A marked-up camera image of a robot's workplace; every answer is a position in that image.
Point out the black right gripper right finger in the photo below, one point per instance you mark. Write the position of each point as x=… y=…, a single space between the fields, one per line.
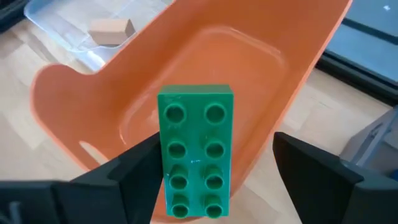
x=329 y=199

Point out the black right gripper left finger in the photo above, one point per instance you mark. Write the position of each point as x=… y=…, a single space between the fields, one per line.
x=93 y=202

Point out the long green toy brick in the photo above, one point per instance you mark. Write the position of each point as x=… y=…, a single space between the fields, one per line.
x=194 y=130

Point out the tall plain wooden block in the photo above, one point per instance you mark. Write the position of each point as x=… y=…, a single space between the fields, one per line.
x=107 y=31

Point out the grey translucent plastic bin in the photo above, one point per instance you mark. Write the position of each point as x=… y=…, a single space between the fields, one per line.
x=373 y=146

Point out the clear plastic bin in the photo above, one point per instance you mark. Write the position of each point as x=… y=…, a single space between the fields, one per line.
x=62 y=25

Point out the orange plastic bin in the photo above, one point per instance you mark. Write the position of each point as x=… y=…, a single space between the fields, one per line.
x=217 y=56

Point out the black table edge rail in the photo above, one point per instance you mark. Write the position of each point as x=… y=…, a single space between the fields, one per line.
x=357 y=77

